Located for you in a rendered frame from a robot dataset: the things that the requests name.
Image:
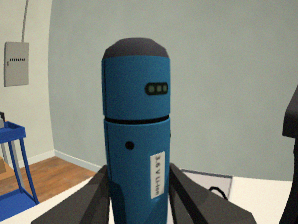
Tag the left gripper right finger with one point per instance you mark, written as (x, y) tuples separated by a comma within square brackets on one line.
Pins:
[(204, 206)]

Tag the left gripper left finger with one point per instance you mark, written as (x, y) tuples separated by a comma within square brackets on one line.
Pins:
[(80, 206)]

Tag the dark blue electric screwdriver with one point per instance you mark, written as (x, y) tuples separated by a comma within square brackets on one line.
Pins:
[(136, 106)]

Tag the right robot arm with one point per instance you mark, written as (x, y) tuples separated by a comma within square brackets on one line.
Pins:
[(290, 129)]

